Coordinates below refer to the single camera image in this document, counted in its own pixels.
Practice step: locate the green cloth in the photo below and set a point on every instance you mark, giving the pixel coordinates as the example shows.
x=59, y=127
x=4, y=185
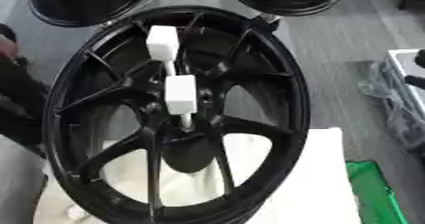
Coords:
x=373, y=193

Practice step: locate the white hub pin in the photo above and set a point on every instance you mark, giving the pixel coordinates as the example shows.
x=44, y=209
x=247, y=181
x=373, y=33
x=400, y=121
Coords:
x=163, y=44
x=181, y=95

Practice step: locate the black spoked wheel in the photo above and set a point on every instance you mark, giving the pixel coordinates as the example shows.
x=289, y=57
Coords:
x=265, y=85

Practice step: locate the grey bin with plastic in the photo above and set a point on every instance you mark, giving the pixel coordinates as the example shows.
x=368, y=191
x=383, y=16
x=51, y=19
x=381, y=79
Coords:
x=401, y=91

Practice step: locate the person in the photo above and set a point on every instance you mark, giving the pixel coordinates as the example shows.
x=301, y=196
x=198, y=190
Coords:
x=19, y=91

